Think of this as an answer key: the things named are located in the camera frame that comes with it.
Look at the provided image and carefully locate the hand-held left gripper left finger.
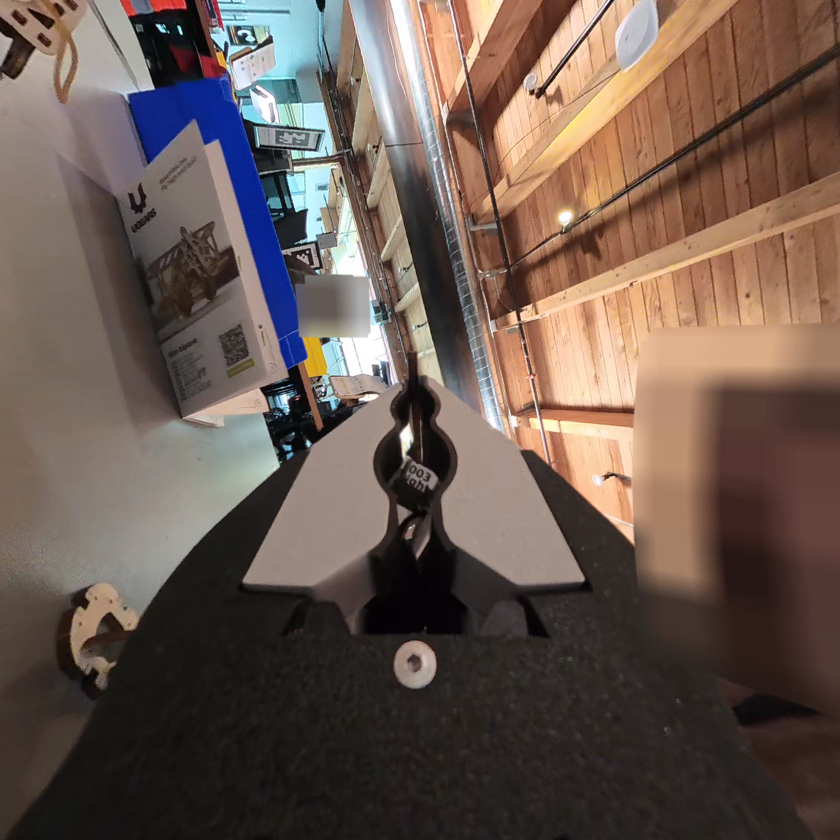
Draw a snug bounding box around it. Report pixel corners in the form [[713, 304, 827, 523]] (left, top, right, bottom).
[[243, 384, 412, 635]]

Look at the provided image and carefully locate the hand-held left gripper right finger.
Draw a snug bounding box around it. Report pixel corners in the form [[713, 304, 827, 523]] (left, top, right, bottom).
[[419, 377, 586, 635]]

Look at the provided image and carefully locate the wooden model assembly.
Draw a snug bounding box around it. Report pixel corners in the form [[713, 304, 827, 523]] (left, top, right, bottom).
[[0, 0, 88, 80]]

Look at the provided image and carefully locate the white model kit box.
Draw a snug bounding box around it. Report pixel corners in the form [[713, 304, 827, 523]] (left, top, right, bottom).
[[117, 120, 291, 429]]

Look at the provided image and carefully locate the blue plastic bin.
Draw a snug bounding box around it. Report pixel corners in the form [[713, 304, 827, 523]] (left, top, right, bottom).
[[128, 75, 309, 370]]

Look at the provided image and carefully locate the long hanging tag sign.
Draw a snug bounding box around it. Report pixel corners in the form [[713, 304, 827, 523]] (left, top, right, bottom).
[[252, 124, 326, 154]]

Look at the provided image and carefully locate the white hanging board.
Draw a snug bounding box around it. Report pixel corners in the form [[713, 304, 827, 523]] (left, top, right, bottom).
[[230, 38, 277, 93]]

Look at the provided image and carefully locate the white round ceiling device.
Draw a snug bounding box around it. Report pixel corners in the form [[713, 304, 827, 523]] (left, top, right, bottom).
[[613, 0, 661, 73]]

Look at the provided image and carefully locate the tan rubber band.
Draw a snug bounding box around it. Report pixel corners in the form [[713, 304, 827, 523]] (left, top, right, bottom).
[[51, 20, 81, 105]]

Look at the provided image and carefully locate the small lobed wooden ring part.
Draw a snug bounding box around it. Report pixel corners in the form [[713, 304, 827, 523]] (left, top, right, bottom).
[[55, 583, 141, 699]]

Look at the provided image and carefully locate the silver ceiling air duct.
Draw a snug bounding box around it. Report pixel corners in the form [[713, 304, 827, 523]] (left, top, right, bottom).
[[346, 0, 510, 435]]

